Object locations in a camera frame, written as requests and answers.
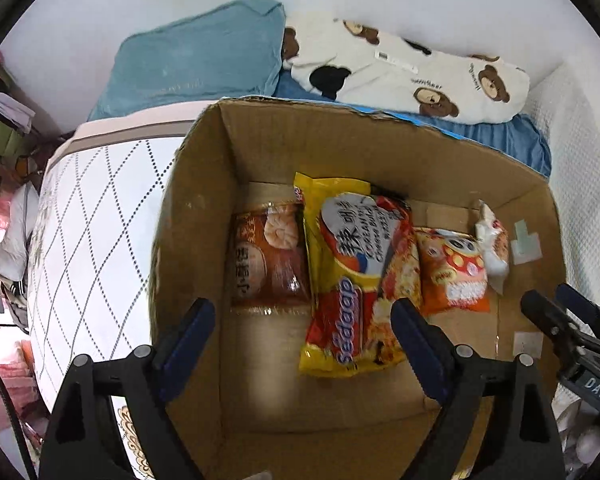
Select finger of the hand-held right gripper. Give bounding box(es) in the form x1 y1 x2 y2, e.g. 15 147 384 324
554 282 600 348
520 289 583 363

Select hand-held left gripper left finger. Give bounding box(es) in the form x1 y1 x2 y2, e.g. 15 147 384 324
39 297 216 480

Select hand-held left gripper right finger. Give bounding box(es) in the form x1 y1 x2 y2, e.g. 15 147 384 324
390 297 566 480

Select cardboard box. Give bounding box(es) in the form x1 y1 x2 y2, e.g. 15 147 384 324
150 96 567 480

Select yellow instant noodle packet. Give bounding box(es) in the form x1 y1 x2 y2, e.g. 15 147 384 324
294 172 423 378

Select small white orange snack packet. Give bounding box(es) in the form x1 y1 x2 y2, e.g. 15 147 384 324
474 200 511 296

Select orange mushroom print snack packet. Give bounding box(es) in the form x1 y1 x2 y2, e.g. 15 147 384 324
414 227 492 317

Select white quilted mattress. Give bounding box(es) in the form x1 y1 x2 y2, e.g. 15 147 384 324
27 102 216 480

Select white textured cloth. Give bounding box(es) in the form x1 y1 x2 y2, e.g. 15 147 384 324
522 62 600 311

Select blue blanket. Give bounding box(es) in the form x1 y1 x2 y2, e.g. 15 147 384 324
272 70 552 178

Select pink plastic bags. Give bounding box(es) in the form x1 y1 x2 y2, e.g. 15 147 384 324
0 195 48 411

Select white plastic bag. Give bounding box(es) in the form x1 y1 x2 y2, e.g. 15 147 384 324
0 182 41 281

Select white bear print blanket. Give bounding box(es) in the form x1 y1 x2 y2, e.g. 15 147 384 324
280 12 531 125

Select green padded garment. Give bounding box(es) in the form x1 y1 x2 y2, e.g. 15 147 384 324
0 112 27 155

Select teal pillow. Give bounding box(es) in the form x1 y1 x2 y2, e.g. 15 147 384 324
87 0 287 122

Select pile of clothes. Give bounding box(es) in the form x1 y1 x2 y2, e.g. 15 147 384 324
0 50 43 196

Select black cable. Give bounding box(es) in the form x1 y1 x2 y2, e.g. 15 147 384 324
0 342 37 480

